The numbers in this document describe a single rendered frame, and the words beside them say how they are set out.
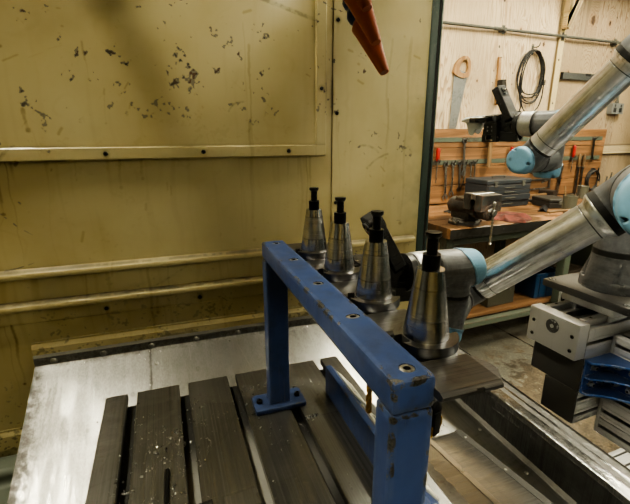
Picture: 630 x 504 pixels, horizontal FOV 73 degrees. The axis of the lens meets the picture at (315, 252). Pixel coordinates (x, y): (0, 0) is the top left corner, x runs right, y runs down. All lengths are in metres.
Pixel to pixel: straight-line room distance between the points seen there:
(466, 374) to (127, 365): 0.97
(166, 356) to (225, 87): 0.71
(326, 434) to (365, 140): 0.79
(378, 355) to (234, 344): 0.88
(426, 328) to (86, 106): 0.92
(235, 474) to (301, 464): 0.10
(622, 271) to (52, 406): 1.38
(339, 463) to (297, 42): 0.95
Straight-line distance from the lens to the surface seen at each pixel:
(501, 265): 0.95
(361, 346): 0.40
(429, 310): 0.41
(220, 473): 0.76
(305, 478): 0.74
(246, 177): 1.15
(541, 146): 1.31
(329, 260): 0.60
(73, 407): 1.20
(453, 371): 0.40
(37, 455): 1.16
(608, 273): 1.24
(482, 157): 3.55
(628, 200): 0.76
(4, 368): 1.33
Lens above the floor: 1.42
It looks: 16 degrees down
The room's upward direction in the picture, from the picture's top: straight up
